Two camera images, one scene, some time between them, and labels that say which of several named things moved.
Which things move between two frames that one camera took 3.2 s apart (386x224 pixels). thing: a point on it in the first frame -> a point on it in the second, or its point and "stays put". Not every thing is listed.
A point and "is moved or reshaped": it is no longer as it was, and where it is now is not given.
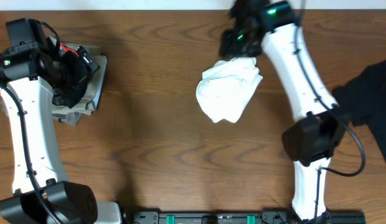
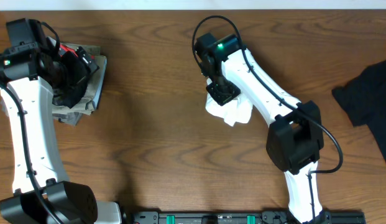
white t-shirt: [226, 86] is moved or reshaped
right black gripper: [225, 46] -> [220, 98]
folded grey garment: [71, 118] stays put
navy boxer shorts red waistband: [71, 78] stays put
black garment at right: [367, 100] stays put
